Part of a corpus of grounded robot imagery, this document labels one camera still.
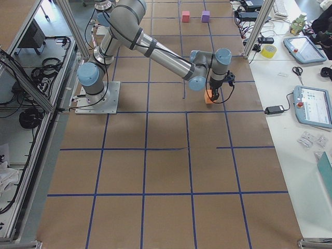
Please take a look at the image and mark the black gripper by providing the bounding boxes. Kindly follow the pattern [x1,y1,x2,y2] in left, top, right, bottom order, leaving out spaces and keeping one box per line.
[209,79,223,102]

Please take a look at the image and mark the orange foam block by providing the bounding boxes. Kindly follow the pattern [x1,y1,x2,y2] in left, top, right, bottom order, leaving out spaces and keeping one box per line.
[204,89,217,104]

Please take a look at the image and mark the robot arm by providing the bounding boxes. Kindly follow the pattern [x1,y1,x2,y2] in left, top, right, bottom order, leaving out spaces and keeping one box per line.
[77,1,235,105]
[91,1,115,37]

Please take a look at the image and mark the black power adapter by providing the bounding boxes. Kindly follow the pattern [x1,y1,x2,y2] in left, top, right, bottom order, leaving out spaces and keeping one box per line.
[264,105,285,115]

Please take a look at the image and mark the yellow tape roll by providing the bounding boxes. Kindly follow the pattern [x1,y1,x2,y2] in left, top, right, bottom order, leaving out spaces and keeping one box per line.
[261,44,277,59]

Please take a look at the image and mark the purple foam block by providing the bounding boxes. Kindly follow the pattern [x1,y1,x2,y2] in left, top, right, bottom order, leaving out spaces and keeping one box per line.
[201,10,210,23]

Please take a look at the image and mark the red foam block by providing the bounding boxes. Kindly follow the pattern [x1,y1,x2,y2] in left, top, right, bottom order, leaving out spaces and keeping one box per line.
[181,10,190,23]

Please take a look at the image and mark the teach pendant tablet near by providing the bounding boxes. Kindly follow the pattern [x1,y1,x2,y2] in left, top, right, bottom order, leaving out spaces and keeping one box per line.
[293,86,331,129]

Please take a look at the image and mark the teach pendant tablet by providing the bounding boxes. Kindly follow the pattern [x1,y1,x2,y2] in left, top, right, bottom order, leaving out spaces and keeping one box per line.
[293,86,331,129]
[283,36,327,64]

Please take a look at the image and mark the teach pendant tablet far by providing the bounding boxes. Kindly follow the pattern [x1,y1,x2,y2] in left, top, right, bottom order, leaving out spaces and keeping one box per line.
[283,36,327,64]

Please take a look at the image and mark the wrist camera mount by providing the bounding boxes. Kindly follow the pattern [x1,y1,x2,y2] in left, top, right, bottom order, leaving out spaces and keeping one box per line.
[224,70,235,87]

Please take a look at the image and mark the black handled scissors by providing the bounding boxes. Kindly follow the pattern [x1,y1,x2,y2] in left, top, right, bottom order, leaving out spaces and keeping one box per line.
[292,66,304,86]

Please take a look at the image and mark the aluminium frame post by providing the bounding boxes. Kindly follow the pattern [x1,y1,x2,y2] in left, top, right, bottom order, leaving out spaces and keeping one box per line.
[243,0,274,59]

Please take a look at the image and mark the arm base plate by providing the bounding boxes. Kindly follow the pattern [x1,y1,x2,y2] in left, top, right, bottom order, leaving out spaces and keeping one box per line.
[75,81,121,115]

